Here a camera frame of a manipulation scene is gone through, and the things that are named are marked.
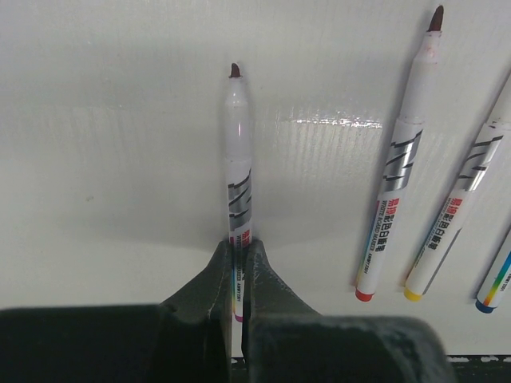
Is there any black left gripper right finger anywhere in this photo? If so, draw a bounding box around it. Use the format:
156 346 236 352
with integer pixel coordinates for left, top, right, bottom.
242 239 456 382

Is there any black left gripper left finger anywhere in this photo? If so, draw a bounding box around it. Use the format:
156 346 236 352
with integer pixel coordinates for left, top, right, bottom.
1 242 232 382

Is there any yellow whiteboard marker pen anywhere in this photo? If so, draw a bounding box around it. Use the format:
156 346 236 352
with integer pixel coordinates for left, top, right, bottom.
403 80 510 302

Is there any purple whiteboard marker pen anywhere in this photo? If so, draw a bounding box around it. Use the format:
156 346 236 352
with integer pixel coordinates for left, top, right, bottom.
223 62 254 323

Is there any red whiteboard marker pen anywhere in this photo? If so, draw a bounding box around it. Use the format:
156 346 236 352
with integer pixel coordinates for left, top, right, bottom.
355 5 445 302

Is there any blue whiteboard marker pen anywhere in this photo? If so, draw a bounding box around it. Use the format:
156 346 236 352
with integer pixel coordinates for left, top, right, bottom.
475 249 510 314

